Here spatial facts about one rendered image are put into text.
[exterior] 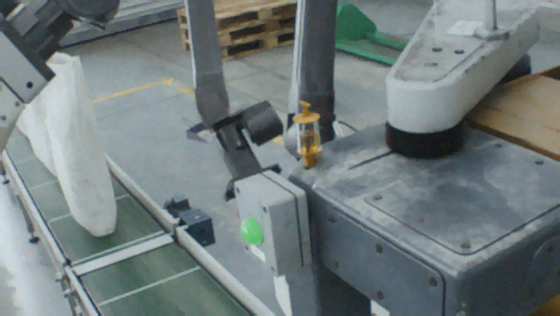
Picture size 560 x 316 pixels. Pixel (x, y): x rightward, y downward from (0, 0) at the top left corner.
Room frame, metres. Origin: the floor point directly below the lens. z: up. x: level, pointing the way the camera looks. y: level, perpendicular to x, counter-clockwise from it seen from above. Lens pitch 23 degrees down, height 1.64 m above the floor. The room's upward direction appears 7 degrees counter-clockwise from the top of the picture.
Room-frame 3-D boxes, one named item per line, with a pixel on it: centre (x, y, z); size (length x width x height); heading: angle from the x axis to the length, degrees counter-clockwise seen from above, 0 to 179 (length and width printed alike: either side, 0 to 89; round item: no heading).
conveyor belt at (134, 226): (3.17, 1.14, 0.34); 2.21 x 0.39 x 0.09; 28
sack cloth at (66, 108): (2.53, 0.80, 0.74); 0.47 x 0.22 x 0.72; 26
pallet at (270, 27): (6.75, 0.08, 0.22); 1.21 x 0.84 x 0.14; 118
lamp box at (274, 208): (0.65, 0.01, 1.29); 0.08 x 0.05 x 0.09; 28
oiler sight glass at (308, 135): (0.69, -0.04, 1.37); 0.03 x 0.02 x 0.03; 28
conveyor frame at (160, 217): (3.15, 1.13, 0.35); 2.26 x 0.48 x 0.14; 28
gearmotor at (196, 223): (2.47, 0.41, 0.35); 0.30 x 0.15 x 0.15; 28
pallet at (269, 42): (6.74, 0.09, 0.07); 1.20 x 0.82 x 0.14; 116
